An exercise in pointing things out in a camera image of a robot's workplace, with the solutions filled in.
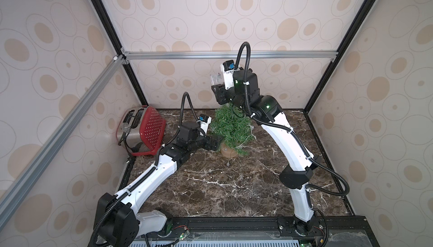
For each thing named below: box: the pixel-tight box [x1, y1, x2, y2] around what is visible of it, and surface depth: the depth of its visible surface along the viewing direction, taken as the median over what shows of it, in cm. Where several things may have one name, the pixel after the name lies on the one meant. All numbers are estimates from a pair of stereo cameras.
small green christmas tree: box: [210, 102, 254, 158], surface depth 79 cm
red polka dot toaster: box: [116, 105, 167, 157], surface depth 92 cm
